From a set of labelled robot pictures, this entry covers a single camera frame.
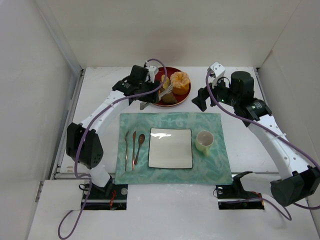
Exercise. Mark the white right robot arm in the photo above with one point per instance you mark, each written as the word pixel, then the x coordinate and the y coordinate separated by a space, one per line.
pixel 299 173

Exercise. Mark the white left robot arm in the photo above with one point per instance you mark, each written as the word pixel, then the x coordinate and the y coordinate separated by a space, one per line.
pixel 83 143

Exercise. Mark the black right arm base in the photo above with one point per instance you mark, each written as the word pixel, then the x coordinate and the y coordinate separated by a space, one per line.
pixel 234 197

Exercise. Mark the sliced baguette bread piece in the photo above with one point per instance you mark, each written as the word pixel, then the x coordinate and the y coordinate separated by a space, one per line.
pixel 166 82

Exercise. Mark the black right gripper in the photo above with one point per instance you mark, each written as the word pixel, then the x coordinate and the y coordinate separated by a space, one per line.
pixel 205 95

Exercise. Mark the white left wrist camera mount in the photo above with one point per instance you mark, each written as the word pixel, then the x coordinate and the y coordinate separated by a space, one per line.
pixel 152 72

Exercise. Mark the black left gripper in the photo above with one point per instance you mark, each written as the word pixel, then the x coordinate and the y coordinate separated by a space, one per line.
pixel 152 92

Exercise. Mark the white square plate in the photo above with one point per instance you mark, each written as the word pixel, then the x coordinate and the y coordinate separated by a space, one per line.
pixel 170 149

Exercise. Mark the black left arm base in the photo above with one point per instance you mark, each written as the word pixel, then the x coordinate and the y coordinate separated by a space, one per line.
pixel 112 197

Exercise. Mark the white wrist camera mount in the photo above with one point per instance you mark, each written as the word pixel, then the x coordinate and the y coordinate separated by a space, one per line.
pixel 218 70
pixel 152 72

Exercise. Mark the pale yellow cup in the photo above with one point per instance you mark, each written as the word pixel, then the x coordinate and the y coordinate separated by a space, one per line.
pixel 204 141

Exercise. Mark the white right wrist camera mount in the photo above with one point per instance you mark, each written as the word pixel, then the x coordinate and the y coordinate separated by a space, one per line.
pixel 218 70

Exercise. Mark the orange chiffon cake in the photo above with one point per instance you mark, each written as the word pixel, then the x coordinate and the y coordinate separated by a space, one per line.
pixel 180 82

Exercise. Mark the teal patterned placemat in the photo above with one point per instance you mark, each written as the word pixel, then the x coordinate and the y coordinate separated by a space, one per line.
pixel 207 170

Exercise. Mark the brown leaf-shaped bread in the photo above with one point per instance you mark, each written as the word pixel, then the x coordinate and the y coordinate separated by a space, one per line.
pixel 169 98

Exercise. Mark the bronze spoon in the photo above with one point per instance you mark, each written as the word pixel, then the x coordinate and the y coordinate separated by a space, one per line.
pixel 141 140

